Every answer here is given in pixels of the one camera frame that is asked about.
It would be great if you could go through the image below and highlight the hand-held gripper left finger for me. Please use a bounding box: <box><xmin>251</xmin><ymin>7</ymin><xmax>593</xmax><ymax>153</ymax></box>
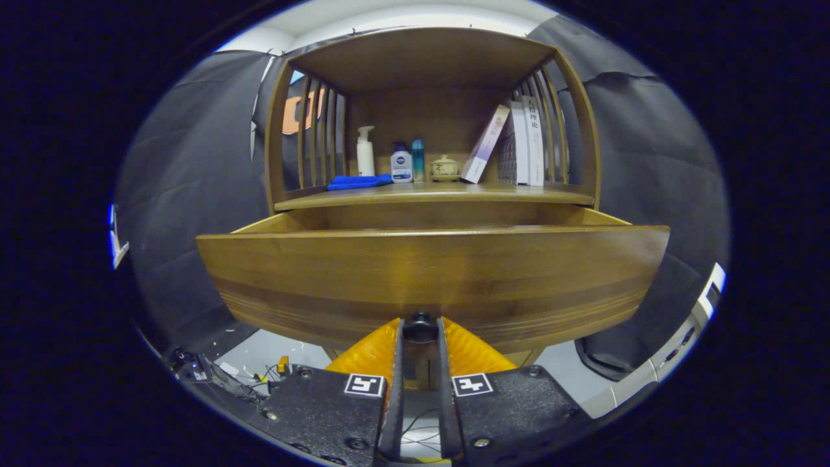
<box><xmin>259</xmin><ymin>318</ymin><xmax>406</xmax><ymax>466</ymax></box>

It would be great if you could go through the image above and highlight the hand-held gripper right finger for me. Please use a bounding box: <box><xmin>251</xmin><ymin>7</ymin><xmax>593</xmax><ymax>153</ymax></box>
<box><xmin>436</xmin><ymin>317</ymin><xmax>594</xmax><ymax>464</ymax></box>

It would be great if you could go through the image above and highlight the black drawer knob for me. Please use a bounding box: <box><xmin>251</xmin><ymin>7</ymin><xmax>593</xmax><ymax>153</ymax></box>
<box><xmin>402</xmin><ymin>312</ymin><xmax>440</xmax><ymax>344</ymax></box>

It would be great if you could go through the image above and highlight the wooden drawer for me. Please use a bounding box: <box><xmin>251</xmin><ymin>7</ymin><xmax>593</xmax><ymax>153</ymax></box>
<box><xmin>196</xmin><ymin>206</ymin><xmax>670</xmax><ymax>354</ymax></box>

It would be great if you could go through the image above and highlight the wooden countertop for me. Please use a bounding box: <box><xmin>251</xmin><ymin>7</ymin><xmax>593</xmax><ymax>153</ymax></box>
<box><xmin>274</xmin><ymin>180</ymin><xmax>596</xmax><ymax>212</ymax></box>

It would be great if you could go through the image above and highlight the wooden cabinet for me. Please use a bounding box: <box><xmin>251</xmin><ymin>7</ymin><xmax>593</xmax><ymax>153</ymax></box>
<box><xmin>263</xmin><ymin>26</ymin><xmax>602</xmax><ymax>367</ymax></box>

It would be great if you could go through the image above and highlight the black electronic device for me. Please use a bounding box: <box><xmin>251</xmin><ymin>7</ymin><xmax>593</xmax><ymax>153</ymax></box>
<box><xmin>170</xmin><ymin>348</ymin><xmax>215</xmax><ymax>385</ymax></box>

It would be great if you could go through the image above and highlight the blue cloth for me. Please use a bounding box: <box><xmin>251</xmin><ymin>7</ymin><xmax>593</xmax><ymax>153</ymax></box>
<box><xmin>326</xmin><ymin>173</ymin><xmax>394</xmax><ymax>191</ymax></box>

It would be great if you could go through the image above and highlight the beige lidded tea cup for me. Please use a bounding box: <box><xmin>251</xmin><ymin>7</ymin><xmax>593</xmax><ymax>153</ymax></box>
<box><xmin>430</xmin><ymin>154</ymin><xmax>461</xmax><ymax>182</ymax></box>

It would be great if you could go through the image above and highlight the white lotion bottle blue cap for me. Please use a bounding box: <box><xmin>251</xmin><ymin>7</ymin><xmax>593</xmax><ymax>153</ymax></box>
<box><xmin>390</xmin><ymin>141</ymin><xmax>414</xmax><ymax>184</ymax></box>

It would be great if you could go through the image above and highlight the white pump bottle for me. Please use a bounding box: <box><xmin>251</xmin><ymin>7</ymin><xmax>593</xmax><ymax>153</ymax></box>
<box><xmin>356</xmin><ymin>125</ymin><xmax>376</xmax><ymax>177</ymax></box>

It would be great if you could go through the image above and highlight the purple book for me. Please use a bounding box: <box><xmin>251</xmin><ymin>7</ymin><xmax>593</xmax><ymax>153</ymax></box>
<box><xmin>460</xmin><ymin>104</ymin><xmax>511</xmax><ymax>184</ymax></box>

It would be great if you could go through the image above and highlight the patterned cover book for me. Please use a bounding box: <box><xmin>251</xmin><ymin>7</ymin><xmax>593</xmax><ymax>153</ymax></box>
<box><xmin>498</xmin><ymin>101</ymin><xmax>530</xmax><ymax>186</ymax></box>

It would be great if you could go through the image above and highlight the white appliance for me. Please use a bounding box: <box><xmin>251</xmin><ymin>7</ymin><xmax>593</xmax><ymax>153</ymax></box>
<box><xmin>580</xmin><ymin>263</ymin><xmax>727</xmax><ymax>419</ymax></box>

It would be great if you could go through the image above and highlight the white book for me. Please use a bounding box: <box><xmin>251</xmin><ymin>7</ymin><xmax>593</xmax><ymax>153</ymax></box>
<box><xmin>522</xmin><ymin>95</ymin><xmax>545</xmax><ymax>187</ymax></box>

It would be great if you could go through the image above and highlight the white panel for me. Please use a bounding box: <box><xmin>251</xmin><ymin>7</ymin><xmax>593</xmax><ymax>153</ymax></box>
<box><xmin>108</xmin><ymin>204</ymin><xmax>130</xmax><ymax>270</ymax></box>

